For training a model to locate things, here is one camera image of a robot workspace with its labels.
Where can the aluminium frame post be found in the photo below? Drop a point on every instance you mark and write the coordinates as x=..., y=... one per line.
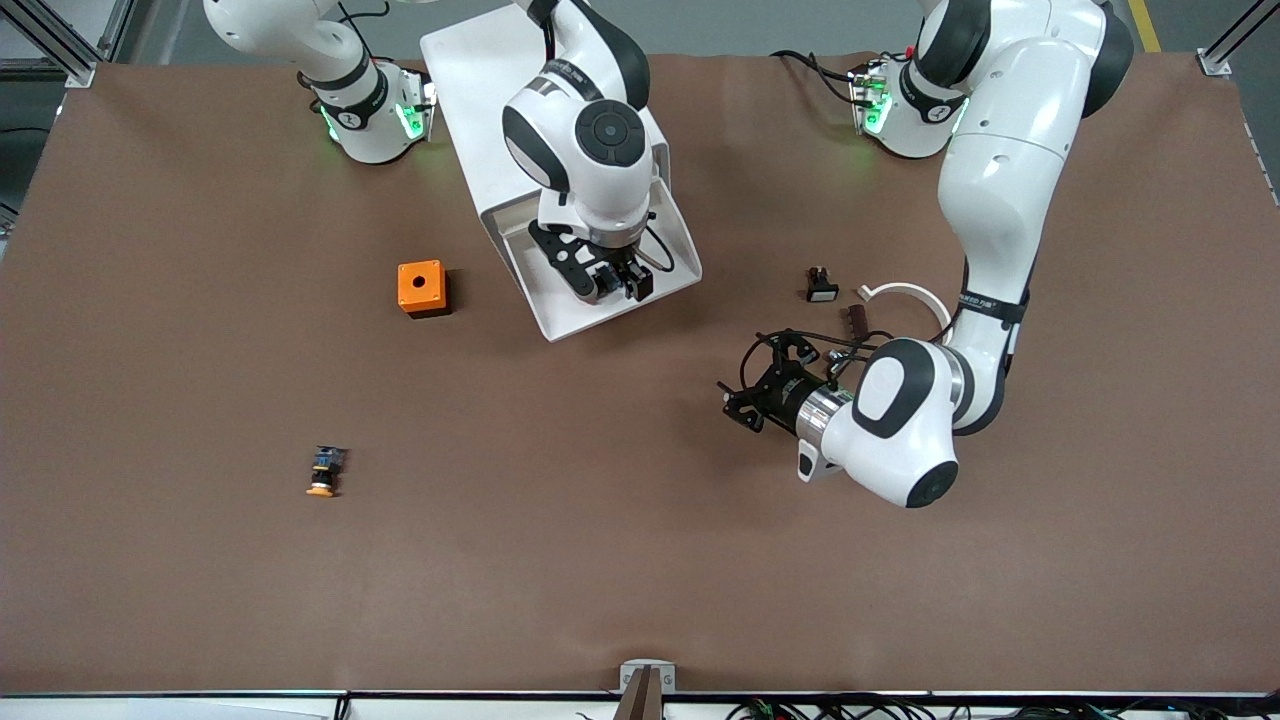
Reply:
x=1213, y=63
x=80, y=72

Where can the black switch with white face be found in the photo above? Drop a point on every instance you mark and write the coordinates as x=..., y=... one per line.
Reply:
x=822, y=291

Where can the orange box with round hole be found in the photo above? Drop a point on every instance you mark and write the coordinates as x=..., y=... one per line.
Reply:
x=408, y=292

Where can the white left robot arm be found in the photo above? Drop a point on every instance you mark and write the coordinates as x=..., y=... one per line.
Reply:
x=1000, y=180

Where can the small brown block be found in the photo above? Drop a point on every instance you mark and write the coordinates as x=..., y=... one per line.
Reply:
x=857, y=318

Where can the white table edge rail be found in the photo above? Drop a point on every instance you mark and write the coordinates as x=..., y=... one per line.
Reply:
x=200, y=706

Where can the silver metal fitting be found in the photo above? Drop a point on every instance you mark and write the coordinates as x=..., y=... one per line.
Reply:
x=838, y=358

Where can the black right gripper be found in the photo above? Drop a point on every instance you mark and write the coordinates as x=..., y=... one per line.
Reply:
x=617, y=271

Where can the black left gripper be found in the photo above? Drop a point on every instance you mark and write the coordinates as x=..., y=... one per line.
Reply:
x=783, y=392

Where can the orange-capped push button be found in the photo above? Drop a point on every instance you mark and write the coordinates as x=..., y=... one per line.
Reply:
x=323, y=468

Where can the white curved bracket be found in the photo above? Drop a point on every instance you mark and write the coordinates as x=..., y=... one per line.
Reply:
x=905, y=290

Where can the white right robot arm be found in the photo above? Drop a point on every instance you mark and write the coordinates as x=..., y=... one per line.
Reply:
x=590, y=150

